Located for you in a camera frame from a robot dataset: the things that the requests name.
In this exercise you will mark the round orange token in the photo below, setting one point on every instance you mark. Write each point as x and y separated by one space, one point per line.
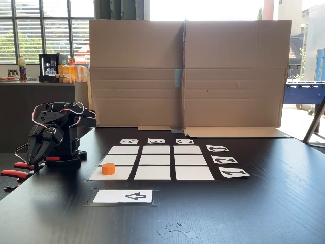
108 169

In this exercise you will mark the white nine-square grid sheet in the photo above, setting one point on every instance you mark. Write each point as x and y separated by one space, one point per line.
155 172

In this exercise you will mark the black and red clamp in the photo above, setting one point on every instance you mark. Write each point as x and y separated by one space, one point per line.
53 158

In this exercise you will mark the dark counter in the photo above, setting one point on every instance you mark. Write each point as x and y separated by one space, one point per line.
15 111

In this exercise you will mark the orange juice carton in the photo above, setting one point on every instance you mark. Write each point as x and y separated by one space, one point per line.
85 73
65 73
77 73

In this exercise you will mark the black mini fridge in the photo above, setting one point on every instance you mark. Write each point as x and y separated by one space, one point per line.
50 67

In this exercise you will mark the yellow-label drink bottle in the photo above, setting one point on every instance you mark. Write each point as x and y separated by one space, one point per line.
22 68

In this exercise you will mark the plate of food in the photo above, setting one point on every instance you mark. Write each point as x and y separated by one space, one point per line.
8 79

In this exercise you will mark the paper sheet letter A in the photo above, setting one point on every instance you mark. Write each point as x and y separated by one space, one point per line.
129 141

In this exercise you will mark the white arrow paper sheet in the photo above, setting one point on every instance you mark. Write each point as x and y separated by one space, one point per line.
109 197

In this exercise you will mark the brown cardboard panel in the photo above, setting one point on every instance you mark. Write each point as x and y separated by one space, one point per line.
134 71
236 71

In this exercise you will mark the paper sheet letter B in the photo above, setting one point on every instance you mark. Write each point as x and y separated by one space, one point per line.
156 141

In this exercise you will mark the grey tape strip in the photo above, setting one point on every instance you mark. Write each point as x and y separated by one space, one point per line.
178 77

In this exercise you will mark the paper sheet letter C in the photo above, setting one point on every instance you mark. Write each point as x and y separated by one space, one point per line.
185 141

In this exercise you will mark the clear tape scraps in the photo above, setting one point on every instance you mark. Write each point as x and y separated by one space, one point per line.
175 230

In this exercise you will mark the paper sheet number 3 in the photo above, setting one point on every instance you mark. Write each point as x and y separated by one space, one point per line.
217 148

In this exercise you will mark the paper sheet number 2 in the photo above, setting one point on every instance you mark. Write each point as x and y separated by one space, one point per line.
224 159

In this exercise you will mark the paper sheet number 1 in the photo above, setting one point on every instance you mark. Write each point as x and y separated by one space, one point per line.
233 172

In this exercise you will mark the blue foosball table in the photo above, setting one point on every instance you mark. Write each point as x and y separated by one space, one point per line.
304 92

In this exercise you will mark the metal table leg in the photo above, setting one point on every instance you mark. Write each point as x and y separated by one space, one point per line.
313 122

